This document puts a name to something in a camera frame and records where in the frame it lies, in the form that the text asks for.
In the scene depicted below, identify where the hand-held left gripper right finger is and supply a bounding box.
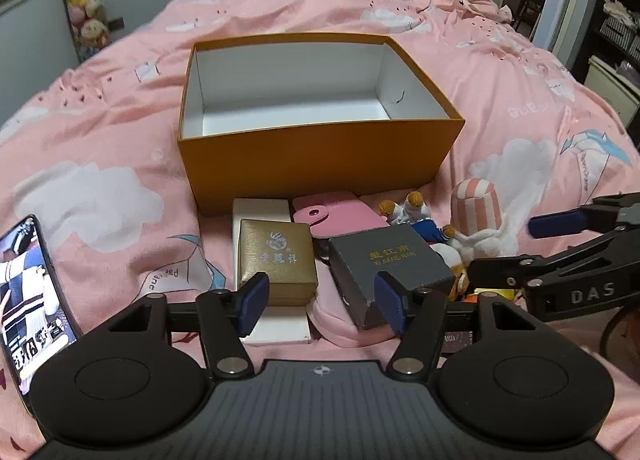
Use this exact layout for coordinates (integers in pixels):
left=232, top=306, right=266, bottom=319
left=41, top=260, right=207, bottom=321
left=376, top=272, right=541, bottom=380

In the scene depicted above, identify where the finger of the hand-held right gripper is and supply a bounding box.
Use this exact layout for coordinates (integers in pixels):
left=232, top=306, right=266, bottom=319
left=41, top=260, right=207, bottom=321
left=465, top=229, right=640, bottom=287
left=529, top=194, right=640, bottom=239

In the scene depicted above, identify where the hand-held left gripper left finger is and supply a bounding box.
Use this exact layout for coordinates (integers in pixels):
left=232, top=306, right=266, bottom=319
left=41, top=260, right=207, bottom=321
left=107, top=272, right=271, bottom=379

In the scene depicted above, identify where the gold jewelry box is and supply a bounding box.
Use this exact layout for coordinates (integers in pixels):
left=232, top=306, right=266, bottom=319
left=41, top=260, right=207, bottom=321
left=237, top=219, right=320, bottom=307

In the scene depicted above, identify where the dark grey box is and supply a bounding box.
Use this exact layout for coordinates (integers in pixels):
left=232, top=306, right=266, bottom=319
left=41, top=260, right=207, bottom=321
left=327, top=227, right=457, bottom=331

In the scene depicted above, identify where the pink cloth pouch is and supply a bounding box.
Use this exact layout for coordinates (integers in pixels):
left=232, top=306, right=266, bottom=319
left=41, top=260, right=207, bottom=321
left=306, top=260, right=401, bottom=348

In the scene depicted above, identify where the dark printed card pack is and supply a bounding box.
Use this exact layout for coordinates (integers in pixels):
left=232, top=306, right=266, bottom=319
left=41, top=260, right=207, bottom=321
left=442, top=331, right=481, bottom=356

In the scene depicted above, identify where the long white box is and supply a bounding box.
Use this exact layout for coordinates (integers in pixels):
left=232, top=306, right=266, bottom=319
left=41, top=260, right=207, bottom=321
left=231, top=197, right=313, bottom=345

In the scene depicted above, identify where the pink snap wallet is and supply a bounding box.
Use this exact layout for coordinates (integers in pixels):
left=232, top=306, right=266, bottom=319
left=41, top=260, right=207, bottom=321
left=292, top=191, right=388, bottom=241

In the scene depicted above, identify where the orange cardboard box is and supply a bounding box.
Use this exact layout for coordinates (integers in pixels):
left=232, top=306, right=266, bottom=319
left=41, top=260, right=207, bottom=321
left=176, top=32, right=467, bottom=217

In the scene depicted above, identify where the small yellow object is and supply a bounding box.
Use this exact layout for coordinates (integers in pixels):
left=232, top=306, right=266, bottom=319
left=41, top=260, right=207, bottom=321
left=465, top=287, right=517, bottom=301

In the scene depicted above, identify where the duck plush toy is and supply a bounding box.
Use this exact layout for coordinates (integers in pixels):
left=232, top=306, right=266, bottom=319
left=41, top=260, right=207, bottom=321
left=415, top=220, right=483, bottom=301

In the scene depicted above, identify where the pink striped plush toy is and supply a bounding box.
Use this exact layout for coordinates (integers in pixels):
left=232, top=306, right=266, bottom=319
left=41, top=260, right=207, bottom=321
left=447, top=178, right=521, bottom=261

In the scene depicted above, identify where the white storage bin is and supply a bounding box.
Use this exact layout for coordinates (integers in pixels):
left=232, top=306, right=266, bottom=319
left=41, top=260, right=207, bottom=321
left=585, top=54, right=640, bottom=127

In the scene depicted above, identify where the dark wooden chair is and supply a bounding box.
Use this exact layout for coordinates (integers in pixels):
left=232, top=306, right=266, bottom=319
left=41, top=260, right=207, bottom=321
left=515, top=0, right=545, bottom=31

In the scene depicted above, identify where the smartphone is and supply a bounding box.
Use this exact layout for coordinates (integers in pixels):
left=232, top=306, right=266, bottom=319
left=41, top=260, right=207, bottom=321
left=0, top=214, right=83, bottom=416

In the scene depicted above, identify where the black cable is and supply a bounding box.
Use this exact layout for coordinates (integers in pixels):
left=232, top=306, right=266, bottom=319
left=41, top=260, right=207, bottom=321
left=599, top=309, right=640, bottom=363

